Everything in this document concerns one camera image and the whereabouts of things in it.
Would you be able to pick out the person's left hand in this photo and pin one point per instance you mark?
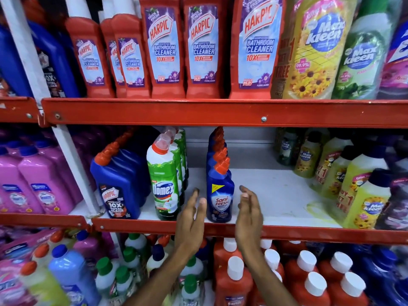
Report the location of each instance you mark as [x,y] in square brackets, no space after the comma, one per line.
[189,229]

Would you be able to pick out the person's right hand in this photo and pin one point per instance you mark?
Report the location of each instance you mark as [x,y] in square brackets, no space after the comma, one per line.
[250,226]

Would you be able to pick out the person's left thumb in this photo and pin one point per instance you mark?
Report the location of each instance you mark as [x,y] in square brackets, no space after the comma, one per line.
[200,213]

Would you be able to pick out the person's right thumb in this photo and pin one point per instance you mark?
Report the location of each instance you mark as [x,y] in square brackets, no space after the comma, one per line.
[242,207]

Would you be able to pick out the person's left forearm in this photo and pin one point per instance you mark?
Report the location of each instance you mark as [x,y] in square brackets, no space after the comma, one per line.
[159,282]

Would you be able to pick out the row of slim blue bottles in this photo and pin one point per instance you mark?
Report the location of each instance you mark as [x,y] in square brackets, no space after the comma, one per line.
[220,194]

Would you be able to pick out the green white toilet cleaner bottle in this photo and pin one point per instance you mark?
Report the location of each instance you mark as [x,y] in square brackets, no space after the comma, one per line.
[164,184]
[184,149]
[179,162]

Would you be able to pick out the small dark green bottle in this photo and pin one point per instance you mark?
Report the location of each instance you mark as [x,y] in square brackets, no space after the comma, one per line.
[287,149]

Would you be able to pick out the row of dark blue bottles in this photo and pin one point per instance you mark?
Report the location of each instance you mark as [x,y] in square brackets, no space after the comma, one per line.
[119,184]

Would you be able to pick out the group of white green-capped bottles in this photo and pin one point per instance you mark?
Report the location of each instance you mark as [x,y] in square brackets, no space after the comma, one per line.
[127,270]

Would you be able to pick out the group of red white-capped bottles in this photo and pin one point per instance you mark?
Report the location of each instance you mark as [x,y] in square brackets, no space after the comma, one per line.
[306,277]

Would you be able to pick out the group of yellow cleaner bottles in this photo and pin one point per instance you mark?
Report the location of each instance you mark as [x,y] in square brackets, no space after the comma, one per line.
[357,184]

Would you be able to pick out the purple bottle with blue cap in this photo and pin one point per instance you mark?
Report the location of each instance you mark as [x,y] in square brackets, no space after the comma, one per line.
[87,246]

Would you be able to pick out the light blue bottle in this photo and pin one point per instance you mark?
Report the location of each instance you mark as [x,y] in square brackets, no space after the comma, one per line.
[75,277]

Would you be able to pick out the dark purple cleaner bottles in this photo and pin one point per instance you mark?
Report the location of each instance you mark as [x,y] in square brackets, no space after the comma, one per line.
[397,203]

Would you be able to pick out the row of red cleaner bottles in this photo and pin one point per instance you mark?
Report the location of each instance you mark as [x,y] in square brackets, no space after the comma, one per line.
[165,60]

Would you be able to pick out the group of blue round bottles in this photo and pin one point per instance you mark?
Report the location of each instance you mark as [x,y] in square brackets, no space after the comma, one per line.
[385,274]

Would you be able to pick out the group of pink bottles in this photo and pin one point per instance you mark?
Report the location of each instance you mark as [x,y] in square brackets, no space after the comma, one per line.
[41,181]

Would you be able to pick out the yellow floor cleaner twin pack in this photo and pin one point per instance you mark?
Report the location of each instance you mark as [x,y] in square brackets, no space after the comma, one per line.
[314,54]

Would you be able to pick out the yellow bottle with orange cap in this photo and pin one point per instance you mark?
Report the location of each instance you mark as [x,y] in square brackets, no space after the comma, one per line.
[44,288]

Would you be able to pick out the green floor cleaner bottle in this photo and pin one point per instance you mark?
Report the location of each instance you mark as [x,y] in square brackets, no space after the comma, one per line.
[363,57]

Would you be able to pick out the pink refill pouches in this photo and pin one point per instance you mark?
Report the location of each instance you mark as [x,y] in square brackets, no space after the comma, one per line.
[14,277]

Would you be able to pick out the purple floor cleaner bottle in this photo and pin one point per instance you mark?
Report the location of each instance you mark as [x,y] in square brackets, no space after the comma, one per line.
[395,66]

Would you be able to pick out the large blue cleaner bottle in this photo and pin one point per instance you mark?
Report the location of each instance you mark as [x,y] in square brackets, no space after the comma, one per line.
[11,66]
[55,63]

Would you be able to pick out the long red shelf rail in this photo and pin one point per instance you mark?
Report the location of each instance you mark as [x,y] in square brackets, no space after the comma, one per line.
[302,232]
[223,113]

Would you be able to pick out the short red shelf rail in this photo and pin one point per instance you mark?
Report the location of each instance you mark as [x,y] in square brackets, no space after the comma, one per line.
[41,220]
[17,109]

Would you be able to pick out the white shelf upright post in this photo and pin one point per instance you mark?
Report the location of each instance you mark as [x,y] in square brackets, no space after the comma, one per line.
[30,70]

